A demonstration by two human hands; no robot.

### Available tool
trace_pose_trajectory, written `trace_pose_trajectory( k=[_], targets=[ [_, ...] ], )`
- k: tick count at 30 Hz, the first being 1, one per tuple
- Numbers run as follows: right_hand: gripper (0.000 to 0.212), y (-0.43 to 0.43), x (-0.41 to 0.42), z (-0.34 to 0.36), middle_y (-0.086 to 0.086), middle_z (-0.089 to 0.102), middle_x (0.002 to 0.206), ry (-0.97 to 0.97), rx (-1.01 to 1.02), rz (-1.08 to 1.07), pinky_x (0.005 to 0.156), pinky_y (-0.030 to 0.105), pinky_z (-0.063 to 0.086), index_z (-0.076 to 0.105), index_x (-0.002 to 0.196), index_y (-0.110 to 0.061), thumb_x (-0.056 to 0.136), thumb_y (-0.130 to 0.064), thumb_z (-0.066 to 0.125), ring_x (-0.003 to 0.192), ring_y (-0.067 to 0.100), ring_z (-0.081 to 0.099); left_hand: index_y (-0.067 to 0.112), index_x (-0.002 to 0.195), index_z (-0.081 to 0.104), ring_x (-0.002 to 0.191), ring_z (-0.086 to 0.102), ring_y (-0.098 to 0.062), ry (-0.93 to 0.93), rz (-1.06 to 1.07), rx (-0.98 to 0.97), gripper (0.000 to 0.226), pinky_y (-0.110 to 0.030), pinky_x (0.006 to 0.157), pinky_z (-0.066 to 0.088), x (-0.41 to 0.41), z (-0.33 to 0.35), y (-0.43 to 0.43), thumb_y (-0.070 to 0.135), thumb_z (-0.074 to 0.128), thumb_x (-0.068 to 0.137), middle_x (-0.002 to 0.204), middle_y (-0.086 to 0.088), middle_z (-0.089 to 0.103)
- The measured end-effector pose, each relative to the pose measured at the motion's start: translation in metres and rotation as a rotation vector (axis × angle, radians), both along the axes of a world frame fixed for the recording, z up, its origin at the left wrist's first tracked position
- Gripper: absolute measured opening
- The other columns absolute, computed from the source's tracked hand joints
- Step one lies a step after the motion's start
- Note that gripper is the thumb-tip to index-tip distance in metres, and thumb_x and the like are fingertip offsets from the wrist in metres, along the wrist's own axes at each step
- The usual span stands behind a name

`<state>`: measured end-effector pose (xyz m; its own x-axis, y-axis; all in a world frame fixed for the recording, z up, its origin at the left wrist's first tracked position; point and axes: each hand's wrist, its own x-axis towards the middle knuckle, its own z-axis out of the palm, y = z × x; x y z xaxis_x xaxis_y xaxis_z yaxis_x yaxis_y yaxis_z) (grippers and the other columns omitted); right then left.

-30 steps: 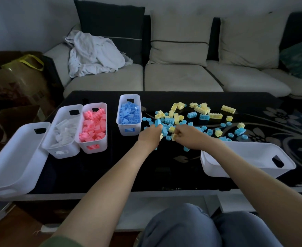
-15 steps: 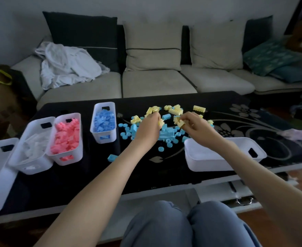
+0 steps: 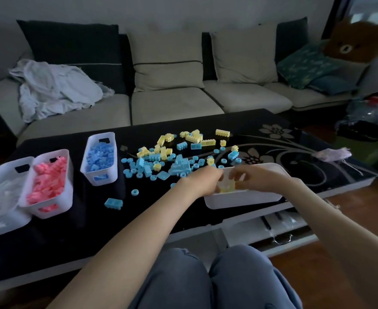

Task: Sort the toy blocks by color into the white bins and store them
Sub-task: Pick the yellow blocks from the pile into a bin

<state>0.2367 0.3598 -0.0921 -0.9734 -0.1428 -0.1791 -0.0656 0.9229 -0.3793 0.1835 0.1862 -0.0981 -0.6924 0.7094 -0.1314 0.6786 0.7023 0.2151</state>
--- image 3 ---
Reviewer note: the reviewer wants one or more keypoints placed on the person's leg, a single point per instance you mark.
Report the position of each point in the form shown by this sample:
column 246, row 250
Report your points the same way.
column 176, row 283
column 250, row 279

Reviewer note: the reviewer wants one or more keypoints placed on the pile of white blocks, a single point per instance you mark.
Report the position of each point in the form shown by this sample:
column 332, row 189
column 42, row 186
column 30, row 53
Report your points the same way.
column 5, row 196

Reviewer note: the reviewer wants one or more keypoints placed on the green trash bin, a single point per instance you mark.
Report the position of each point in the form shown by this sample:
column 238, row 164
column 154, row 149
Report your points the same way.
column 363, row 148

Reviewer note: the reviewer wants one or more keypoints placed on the clear bottle red cap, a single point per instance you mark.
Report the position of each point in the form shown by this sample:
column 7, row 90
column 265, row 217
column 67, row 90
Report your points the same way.
column 367, row 112

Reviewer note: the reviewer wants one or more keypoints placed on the blue cushion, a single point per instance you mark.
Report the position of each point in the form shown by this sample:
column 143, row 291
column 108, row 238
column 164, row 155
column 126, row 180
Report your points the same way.
column 332, row 85

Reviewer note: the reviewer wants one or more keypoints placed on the person's right leg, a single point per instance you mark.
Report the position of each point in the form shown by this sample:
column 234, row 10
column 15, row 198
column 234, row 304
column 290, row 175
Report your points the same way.
column 250, row 279

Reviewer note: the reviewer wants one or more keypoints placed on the person's left leg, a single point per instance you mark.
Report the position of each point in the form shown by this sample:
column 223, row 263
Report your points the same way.
column 176, row 283

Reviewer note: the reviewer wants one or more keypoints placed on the person's left forearm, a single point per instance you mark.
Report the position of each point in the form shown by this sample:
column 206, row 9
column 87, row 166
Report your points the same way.
column 121, row 257

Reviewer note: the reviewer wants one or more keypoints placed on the black glass coffee table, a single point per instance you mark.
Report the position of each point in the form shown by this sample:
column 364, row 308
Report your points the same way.
column 79, row 234

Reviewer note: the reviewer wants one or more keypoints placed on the beige back cushion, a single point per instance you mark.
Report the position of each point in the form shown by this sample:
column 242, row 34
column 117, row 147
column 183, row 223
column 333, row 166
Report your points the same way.
column 166, row 73
column 243, row 54

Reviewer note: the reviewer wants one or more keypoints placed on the person's left hand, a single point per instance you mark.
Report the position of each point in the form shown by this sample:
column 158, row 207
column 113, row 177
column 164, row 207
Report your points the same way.
column 203, row 181

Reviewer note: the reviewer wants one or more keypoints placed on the lavender plastic bag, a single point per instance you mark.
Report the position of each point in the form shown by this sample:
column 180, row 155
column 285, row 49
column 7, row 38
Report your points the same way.
column 332, row 154

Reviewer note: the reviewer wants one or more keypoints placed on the crumpled white cloth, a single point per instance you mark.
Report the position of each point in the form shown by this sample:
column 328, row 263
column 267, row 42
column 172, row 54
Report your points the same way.
column 57, row 86

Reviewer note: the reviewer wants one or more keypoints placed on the yellow toy block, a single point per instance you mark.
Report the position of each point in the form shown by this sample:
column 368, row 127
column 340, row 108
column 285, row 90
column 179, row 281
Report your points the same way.
column 226, row 187

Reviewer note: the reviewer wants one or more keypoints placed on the window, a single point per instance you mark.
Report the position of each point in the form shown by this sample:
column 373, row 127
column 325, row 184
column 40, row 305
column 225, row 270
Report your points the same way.
column 372, row 9

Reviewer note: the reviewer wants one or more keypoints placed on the dark grey back cushion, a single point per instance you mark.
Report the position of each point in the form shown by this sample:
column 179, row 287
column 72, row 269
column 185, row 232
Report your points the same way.
column 290, row 38

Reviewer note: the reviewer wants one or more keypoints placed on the person's right hand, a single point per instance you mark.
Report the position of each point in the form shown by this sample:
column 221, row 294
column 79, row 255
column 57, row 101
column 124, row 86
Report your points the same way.
column 263, row 178

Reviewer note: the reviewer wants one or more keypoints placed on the teal patterned cushion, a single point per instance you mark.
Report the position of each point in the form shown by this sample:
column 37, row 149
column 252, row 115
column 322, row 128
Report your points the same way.
column 306, row 65

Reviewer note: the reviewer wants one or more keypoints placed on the person's right forearm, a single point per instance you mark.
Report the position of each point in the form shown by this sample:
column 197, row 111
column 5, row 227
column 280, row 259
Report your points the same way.
column 347, row 234

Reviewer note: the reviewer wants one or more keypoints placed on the brown bear plush cushion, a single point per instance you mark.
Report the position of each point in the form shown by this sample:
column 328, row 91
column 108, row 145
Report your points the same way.
column 356, row 40

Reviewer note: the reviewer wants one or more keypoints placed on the pile of colorful blocks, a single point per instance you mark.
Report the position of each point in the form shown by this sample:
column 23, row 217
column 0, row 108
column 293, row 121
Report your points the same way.
column 179, row 164

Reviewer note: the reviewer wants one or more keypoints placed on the grey sofa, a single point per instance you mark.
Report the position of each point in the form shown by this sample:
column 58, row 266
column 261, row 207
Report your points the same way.
column 176, row 106

